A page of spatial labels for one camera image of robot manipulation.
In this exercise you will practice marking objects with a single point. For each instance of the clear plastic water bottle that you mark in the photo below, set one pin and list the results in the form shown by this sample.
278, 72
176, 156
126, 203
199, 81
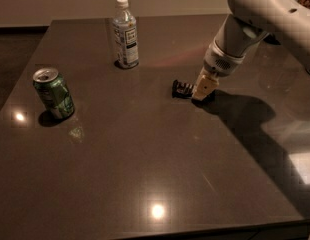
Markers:
125, 35

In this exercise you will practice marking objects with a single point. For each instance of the green soda can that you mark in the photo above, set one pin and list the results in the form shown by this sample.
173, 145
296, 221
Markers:
53, 92

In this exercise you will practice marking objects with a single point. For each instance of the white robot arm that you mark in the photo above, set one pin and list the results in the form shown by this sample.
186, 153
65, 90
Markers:
247, 24

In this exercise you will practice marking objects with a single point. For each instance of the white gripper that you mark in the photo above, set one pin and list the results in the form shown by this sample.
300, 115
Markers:
221, 62

